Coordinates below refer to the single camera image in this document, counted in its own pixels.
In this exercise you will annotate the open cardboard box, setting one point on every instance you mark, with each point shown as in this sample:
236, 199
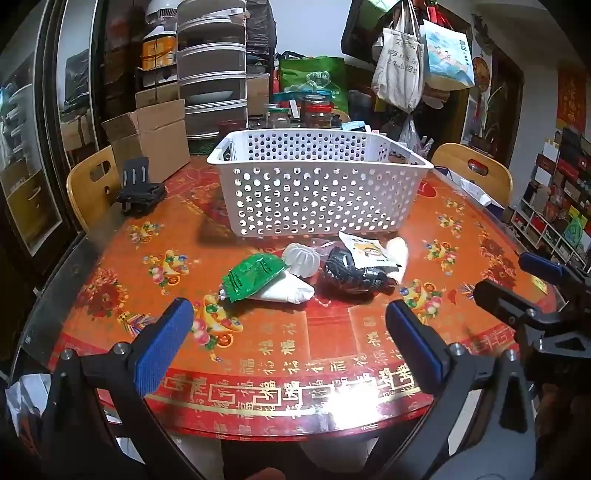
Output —
157, 138

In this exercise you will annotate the closed cardboard box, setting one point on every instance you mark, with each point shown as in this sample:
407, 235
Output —
154, 97

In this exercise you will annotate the green snack packet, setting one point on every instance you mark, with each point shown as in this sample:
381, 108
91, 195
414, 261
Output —
251, 277

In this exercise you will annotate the wooden chair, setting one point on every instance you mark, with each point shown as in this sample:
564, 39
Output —
457, 159
87, 184

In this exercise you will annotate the shelf of boxes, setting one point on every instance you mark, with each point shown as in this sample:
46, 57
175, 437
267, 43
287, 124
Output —
558, 198

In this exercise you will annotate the green gift bag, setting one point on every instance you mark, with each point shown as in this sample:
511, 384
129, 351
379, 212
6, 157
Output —
381, 5

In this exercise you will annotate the hanging clear plastic bag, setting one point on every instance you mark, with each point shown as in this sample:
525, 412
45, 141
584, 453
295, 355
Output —
410, 136

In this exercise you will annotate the red wall poster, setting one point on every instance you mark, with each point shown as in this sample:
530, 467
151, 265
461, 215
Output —
572, 101

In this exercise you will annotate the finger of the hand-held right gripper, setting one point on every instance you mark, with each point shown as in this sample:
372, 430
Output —
540, 266
498, 297

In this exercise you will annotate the dark glass door cabinet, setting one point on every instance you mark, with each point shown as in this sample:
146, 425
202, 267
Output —
41, 138

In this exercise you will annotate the white pleated soft bun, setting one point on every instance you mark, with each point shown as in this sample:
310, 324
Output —
301, 259

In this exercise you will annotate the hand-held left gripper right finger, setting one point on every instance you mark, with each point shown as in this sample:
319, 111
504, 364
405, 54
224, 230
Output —
415, 344

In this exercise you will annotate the red printed tablecloth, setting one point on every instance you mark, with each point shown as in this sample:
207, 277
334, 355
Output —
323, 341

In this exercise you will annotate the white soft lump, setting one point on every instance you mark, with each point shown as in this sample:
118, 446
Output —
399, 254

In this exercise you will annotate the blue printed tote bag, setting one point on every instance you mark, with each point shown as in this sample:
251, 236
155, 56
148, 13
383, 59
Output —
445, 55

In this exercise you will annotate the black hanging bag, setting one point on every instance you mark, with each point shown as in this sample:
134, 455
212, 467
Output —
360, 32

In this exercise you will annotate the orange box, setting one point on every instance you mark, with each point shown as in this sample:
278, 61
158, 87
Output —
159, 53

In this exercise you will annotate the green shopping bag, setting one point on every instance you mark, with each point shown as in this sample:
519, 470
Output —
314, 78

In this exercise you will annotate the white soft pouch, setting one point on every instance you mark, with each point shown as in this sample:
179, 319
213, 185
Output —
288, 290

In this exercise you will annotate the white fan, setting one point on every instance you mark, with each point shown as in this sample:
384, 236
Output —
161, 18

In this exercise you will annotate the white cartoon print packet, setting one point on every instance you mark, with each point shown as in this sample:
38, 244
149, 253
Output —
369, 253

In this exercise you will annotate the dark framed orchid painting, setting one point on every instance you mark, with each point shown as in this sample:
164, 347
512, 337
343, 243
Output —
501, 106

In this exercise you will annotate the black snack packet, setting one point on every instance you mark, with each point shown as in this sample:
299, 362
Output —
344, 274

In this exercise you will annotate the green lid glass jar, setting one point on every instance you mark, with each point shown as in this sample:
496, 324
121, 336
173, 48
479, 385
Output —
277, 117

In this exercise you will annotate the beige canvas tote bag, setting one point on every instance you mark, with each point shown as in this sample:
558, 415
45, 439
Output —
399, 69

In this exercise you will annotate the white tiered food cover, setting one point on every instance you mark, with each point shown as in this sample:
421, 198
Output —
212, 83

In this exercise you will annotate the white perforated plastic basket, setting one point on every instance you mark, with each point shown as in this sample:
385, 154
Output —
318, 184

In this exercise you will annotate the white paper bag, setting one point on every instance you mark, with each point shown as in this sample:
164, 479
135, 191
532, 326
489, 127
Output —
471, 189

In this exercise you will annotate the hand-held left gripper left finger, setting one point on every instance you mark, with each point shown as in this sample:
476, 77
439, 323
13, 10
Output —
164, 346

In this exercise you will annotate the red lid glass jar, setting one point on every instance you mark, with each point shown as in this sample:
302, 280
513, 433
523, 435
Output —
317, 113

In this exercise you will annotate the blue face mask pack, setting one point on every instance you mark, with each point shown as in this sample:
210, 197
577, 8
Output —
354, 125

